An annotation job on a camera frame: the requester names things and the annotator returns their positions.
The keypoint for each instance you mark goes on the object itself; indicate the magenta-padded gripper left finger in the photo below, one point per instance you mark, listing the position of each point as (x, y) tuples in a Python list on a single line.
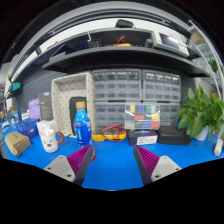
[(61, 166)]

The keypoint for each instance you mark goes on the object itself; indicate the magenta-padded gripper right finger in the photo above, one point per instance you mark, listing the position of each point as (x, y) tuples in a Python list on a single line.
[(163, 166)]

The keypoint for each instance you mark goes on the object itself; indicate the blue drink bottle gold cap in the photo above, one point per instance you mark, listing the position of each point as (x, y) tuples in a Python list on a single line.
[(83, 130)]

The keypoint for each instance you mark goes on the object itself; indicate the black zip case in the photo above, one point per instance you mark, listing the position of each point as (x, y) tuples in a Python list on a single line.
[(173, 137)]

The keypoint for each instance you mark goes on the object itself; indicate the black box white label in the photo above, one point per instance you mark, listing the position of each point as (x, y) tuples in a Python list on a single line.
[(142, 138)]

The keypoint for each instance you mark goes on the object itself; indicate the white product box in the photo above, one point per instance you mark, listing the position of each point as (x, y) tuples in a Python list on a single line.
[(43, 124)]

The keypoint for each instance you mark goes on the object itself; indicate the brown cardboard box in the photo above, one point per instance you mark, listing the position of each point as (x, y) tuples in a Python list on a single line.
[(16, 143)]

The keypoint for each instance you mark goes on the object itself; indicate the blue carton box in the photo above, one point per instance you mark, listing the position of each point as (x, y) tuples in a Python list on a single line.
[(28, 128)]

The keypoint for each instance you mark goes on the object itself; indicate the grey small-parts drawer cabinet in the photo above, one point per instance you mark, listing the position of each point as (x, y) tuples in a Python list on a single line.
[(170, 115), (108, 115)]

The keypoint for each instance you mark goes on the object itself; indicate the clear box colourful parts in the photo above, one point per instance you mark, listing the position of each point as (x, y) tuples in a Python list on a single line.
[(142, 116)]

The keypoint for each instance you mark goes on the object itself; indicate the yellow multimeter red leads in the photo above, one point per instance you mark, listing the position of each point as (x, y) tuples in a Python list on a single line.
[(110, 135)]

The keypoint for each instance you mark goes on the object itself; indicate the green potted plant white pot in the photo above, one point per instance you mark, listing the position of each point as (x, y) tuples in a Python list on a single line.
[(198, 116)]

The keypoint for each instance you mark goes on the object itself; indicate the black flat product box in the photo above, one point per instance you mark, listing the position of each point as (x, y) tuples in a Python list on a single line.
[(46, 106)]

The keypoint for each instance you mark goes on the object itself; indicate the purple plastic bag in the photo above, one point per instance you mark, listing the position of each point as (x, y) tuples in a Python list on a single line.
[(34, 108)]

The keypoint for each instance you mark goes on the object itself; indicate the white dotted fabric storage bin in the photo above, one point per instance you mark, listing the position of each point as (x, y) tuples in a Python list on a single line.
[(61, 100)]

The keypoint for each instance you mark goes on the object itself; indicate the teal desk device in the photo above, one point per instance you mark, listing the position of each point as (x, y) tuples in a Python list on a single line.
[(15, 87)]

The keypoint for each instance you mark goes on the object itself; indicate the grey overhead workbench shelf unit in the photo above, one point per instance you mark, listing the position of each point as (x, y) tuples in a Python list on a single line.
[(123, 56)]

